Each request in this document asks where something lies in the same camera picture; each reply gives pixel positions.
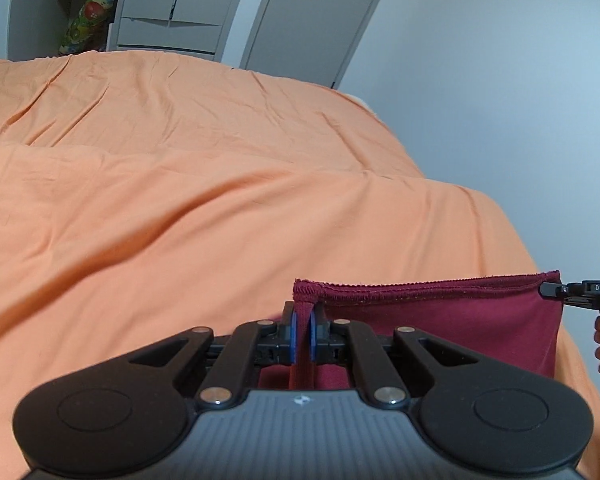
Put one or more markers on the orange bed sheet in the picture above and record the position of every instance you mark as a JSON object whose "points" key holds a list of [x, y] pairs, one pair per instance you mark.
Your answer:
{"points": [[180, 185]]}

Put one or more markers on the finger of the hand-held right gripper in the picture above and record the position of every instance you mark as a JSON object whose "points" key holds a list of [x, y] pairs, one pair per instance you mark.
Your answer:
{"points": [[560, 291]]}

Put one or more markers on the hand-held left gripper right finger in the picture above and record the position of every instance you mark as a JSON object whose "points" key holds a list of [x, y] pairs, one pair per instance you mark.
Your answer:
{"points": [[312, 335]]}

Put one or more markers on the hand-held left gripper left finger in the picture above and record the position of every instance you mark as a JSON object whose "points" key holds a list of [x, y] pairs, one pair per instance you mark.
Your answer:
{"points": [[293, 335]]}

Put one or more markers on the maroon long-sleeve shirt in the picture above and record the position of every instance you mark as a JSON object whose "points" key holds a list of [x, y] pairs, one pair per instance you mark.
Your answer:
{"points": [[445, 325]]}

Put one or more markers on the grey wardrobe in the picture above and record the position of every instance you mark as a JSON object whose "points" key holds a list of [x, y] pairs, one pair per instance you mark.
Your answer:
{"points": [[180, 5]]}

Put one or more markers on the colourful rolled play mat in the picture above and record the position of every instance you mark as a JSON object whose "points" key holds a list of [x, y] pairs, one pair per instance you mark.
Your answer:
{"points": [[87, 15]]}

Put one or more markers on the grey door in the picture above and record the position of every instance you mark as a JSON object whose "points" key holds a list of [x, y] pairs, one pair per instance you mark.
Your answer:
{"points": [[310, 20]]}

